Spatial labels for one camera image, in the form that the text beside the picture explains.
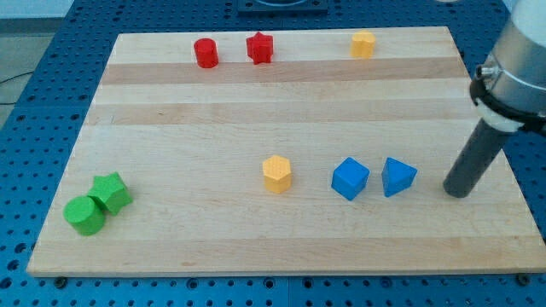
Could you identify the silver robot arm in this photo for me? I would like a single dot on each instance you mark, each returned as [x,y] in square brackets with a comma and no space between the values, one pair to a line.
[508,89]

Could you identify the yellow hexagon block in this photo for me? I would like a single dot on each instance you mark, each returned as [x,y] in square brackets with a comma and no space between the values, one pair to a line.
[277,174]

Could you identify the red star block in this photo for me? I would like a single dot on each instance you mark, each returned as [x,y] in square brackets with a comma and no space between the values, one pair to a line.
[260,48]

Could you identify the green star block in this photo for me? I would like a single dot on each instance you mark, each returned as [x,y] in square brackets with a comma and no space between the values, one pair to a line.
[110,193]

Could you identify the wooden board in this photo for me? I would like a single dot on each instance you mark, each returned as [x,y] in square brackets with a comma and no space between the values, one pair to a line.
[189,144]

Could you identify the blue cube block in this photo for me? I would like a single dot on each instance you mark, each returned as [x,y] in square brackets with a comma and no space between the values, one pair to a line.
[350,178]

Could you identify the red cylinder block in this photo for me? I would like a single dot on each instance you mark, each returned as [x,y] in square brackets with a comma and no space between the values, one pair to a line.
[206,52]

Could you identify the blue triangle block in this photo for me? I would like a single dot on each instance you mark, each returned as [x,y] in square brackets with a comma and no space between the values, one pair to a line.
[397,176]

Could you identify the yellow heart block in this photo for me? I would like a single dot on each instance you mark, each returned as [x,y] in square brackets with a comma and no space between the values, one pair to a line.
[362,44]

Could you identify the green cylinder block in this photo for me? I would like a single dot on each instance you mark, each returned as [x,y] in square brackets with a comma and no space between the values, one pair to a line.
[84,215]

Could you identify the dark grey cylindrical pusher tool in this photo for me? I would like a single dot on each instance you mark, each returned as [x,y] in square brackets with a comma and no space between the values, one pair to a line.
[481,148]

